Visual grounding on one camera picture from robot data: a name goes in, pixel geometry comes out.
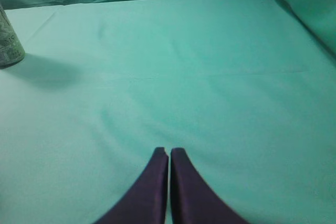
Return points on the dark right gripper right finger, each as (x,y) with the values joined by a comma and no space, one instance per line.
(192,200)

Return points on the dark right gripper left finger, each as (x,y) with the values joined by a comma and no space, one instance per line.
(146,200)

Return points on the green white energy drink can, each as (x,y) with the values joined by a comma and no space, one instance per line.
(12,51)

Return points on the green cloth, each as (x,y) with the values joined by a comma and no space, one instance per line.
(246,87)

